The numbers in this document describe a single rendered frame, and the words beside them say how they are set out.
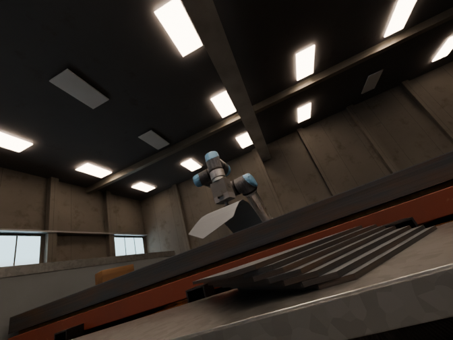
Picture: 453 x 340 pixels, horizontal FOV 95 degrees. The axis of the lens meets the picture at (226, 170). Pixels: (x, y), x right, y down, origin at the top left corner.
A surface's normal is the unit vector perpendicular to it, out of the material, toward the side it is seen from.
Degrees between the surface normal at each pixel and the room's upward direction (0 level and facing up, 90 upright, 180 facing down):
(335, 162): 90
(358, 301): 90
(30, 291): 90
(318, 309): 90
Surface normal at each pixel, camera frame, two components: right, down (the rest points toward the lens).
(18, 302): 0.89, -0.41
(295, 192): -0.32, -0.30
